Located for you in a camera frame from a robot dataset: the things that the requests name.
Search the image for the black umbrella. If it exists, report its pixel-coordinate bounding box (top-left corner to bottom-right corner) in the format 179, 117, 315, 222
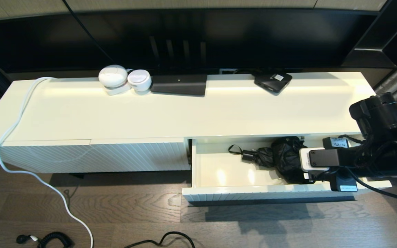
228, 137, 311, 185

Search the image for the large white round device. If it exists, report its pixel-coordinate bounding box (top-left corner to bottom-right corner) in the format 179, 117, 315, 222
98, 65, 129, 88

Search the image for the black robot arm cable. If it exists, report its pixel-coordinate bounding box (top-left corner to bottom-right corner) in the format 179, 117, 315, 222
347, 168, 397, 206

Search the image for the black wall shelf unit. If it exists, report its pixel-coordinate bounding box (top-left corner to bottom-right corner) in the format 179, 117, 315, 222
342, 0, 397, 68

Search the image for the small white round device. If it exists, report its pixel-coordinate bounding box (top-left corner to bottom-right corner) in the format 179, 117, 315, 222
128, 69, 152, 92

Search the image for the white fluted drawer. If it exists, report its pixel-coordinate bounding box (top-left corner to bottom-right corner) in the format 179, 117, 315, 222
182, 134, 393, 203

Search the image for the black set-top box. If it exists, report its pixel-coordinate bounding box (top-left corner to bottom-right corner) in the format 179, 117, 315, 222
254, 71, 293, 93

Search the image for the black television screen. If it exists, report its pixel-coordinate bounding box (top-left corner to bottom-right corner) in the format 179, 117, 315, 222
0, 9, 380, 73

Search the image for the black floor power cable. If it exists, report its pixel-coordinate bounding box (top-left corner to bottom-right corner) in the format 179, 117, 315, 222
123, 231, 195, 248

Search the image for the black television cable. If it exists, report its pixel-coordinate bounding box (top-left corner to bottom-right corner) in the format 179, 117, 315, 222
62, 0, 116, 64

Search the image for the black router with antennas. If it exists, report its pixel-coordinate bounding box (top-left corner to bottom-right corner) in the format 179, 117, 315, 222
150, 34, 208, 96

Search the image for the white tv cabinet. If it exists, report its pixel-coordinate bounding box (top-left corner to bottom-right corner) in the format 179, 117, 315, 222
0, 71, 397, 174

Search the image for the black coiled cable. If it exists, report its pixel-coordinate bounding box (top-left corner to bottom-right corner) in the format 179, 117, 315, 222
17, 231, 75, 248

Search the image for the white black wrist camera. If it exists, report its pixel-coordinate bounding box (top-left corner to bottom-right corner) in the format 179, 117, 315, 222
299, 147, 341, 173

